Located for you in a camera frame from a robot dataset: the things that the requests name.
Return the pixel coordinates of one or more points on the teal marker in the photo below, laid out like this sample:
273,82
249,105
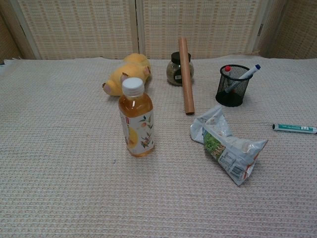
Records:
294,128

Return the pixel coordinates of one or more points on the black mesh pen holder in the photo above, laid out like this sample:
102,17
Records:
232,86

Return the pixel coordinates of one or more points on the red capped marker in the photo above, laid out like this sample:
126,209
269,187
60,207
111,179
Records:
227,70

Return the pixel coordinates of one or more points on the white marker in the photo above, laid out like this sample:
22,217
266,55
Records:
244,75

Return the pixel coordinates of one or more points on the tea bottle with white cap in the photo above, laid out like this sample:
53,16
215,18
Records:
136,124

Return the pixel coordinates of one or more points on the glass jar with black lid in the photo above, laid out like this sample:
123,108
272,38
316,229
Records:
174,72

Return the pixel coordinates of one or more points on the wooden rolling pin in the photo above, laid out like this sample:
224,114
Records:
185,77

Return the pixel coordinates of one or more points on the yellow plush toy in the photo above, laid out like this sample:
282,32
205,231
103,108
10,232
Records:
128,74

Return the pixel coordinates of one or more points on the crumpled snack bag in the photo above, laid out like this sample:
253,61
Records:
224,143

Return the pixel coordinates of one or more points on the woven folding screen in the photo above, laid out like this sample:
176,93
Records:
158,27

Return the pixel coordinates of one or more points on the beige woven tablecloth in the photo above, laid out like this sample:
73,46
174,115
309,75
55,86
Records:
74,161

